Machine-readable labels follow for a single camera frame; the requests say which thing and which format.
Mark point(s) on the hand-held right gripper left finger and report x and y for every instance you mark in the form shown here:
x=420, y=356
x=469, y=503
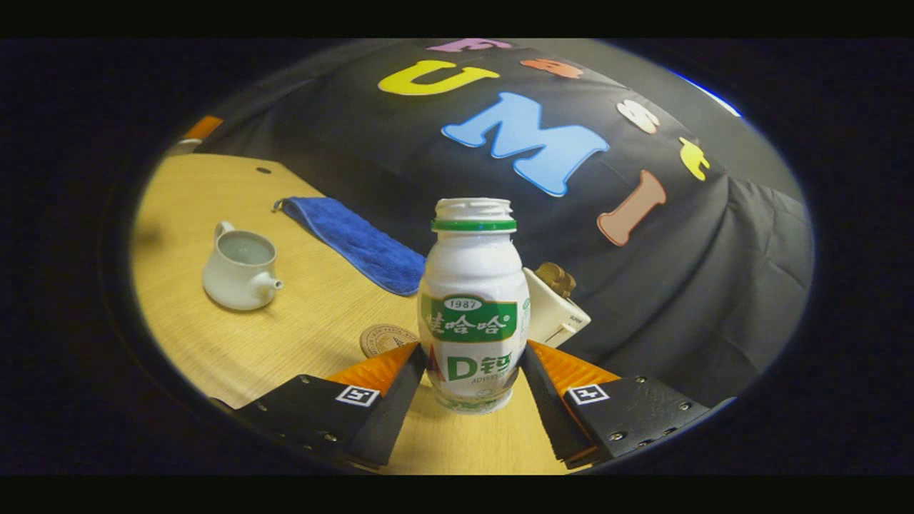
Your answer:
x=389, y=414

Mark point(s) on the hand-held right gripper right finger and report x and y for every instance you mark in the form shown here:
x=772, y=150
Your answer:
x=553, y=414

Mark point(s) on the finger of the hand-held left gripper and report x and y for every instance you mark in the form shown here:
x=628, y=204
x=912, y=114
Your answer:
x=203, y=127

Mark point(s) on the round brown coaster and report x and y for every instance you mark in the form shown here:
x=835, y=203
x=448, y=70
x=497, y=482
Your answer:
x=382, y=339

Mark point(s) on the white ceramic teacup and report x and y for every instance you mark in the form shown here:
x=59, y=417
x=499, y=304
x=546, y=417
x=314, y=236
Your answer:
x=235, y=282

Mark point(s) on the white green label water bottle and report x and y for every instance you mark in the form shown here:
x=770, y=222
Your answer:
x=471, y=271

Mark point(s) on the white toaster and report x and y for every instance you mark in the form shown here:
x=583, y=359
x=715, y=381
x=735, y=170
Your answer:
x=553, y=318

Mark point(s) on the brown bread slice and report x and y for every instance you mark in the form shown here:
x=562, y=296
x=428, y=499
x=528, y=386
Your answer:
x=568, y=284
x=551, y=275

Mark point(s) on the blue towel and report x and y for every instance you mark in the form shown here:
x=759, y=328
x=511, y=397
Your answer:
x=357, y=239

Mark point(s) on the black backdrop cloth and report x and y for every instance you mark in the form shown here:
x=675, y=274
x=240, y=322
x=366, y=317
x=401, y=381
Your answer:
x=678, y=285

